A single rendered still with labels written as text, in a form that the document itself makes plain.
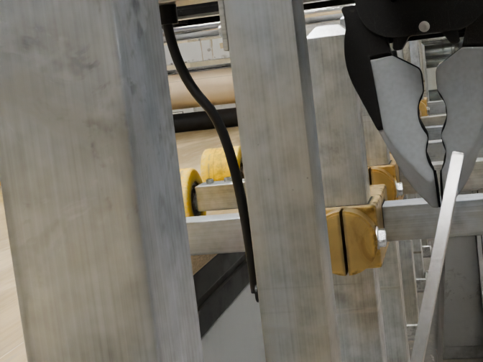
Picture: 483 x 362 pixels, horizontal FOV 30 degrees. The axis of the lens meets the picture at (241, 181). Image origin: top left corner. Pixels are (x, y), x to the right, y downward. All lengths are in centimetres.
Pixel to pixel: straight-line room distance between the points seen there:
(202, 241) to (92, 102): 58
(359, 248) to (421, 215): 8
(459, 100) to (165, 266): 31
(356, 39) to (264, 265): 14
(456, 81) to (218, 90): 262
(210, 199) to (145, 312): 82
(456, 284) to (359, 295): 251
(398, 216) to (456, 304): 251
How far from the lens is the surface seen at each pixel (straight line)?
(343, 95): 70
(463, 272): 322
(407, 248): 123
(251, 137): 46
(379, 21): 51
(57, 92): 22
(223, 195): 103
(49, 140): 22
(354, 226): 69
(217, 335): 106
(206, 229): 78
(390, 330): 99
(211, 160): 128
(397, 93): 51
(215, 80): 312
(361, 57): 51
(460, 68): 51
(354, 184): 71
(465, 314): 326
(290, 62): 45
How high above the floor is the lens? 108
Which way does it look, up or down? 7 degrees down
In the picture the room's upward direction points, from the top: 7 degrees counter-clockwise
